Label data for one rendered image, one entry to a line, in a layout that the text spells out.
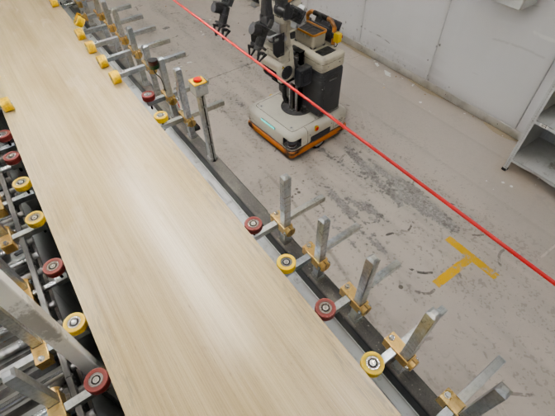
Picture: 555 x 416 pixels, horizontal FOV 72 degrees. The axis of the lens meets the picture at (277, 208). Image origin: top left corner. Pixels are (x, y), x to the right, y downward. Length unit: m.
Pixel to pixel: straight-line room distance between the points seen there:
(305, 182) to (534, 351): 1.87
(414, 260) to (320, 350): 1.52
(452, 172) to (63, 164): 2.82
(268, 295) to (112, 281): 0.63
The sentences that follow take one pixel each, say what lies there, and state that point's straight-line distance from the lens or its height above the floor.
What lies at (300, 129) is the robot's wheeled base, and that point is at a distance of 3.21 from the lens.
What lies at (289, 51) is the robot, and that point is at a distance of 2.98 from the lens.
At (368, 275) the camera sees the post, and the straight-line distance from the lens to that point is 1.38.
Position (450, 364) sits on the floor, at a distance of 2.55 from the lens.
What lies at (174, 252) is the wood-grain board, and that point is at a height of 0.90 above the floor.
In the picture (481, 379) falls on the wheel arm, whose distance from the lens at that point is 1.62.
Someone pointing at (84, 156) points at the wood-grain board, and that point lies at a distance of 2.29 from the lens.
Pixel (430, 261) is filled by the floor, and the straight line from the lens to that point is 2.85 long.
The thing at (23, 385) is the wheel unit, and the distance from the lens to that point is 1.44.
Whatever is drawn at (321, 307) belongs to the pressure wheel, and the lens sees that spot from 1.50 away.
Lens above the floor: 2.25
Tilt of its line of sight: 49 degrees down
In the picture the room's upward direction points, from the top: 1 degrees counter-clockwise
